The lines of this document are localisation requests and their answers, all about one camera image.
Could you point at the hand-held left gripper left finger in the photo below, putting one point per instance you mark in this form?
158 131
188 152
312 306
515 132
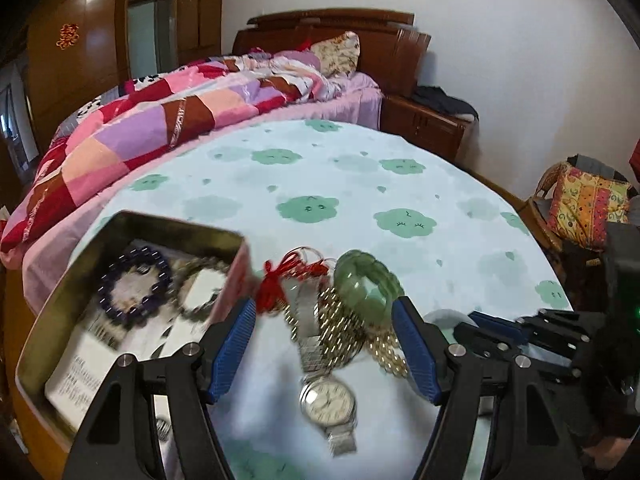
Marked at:
230 347

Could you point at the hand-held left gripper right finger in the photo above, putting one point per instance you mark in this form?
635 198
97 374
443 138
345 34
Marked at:
415 350

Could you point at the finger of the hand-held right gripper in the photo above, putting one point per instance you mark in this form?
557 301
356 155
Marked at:
500 321
480 337

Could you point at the pink metal tin box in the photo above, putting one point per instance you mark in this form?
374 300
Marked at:
232 280

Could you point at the green jade bangle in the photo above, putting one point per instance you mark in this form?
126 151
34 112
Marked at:
345 276

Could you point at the silver wrist watch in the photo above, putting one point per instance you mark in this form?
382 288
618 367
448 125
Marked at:
327 402

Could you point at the colourful patterned cushion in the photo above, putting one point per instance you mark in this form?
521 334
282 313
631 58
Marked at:
585 205

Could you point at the wooden chair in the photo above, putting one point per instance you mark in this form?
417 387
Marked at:
537 210

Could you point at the grey cloth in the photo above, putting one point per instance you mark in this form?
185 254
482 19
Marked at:
597 166

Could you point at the printed paper sheets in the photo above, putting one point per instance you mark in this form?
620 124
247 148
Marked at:
85 375

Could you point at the wooden nightstand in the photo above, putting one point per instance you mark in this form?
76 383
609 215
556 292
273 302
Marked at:
425 127

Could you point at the dark clothes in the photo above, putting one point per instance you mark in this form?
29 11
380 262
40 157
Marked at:
440 100

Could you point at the patchwork quilt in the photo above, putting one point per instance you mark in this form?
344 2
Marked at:
125 135

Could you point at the pink bed sheet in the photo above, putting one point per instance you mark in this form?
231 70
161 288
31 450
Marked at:
357 100

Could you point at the wooden bed headboard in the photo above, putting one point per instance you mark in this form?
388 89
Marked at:
390 50

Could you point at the floral pillow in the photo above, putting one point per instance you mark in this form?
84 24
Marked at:
337 55

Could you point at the wooden wardrobe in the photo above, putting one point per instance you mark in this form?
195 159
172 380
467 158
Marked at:
95 25

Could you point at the red wardrobe decoration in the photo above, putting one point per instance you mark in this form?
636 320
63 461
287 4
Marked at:
68 36

